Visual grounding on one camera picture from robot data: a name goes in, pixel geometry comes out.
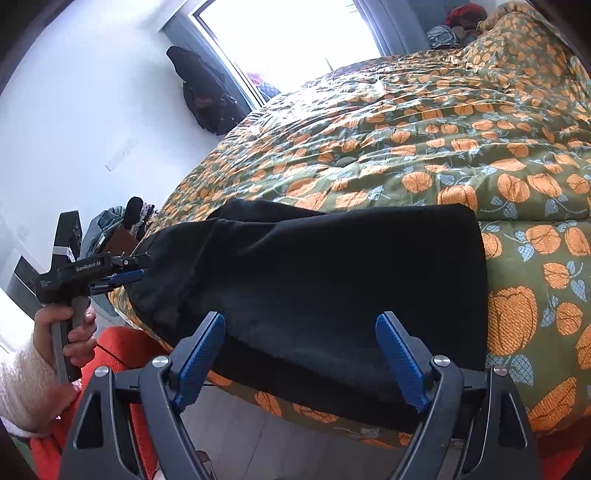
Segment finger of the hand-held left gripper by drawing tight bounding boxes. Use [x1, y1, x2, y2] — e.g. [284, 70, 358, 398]
[90, 269, 147, 297]
[111, 253, 150, 274]

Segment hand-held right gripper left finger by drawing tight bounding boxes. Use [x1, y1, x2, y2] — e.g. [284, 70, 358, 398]
[59, 311, 227, 480]

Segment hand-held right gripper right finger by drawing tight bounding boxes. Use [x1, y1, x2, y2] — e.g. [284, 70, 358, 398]
[375, 311, 542, 480]

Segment black pants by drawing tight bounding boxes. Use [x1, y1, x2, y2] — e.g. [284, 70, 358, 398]
[127, 198, 490, 432]

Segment person's left hand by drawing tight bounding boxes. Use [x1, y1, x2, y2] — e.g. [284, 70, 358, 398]
[34, 305, 99, 370]

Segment brown wooden cabinet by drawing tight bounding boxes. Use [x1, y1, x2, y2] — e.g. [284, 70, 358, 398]
[111, 228, 139, 252]

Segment heap of clothes on cabinet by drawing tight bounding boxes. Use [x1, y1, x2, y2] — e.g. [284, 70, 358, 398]
[81, 196, 160, 259]

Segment person's red fleece clothing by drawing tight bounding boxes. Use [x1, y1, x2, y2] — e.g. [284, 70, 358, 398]
[30, 325, 160, 480]

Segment dark hanging clothes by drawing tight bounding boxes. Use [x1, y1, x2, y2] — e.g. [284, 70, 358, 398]
[166, 45, 252, 136]

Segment red and blue hanging garment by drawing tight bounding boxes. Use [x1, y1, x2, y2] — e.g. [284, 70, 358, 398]
[247, 71, 280, 97]

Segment orange floral printed blanket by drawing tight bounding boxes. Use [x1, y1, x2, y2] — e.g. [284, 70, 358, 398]
[108, 0, 591, 450]

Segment blue curtain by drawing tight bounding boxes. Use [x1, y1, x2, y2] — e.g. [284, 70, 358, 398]
[355, 0, 430, 56]

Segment pile of colourful clothes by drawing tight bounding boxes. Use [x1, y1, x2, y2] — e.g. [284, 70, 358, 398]
[427, 4, 488, 49]

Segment black cable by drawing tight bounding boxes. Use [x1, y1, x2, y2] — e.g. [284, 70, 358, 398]
[95, 339, 144, 370]

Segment white wall plate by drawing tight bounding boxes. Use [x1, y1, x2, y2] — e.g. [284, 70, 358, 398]
[105, 138, 139, 172]

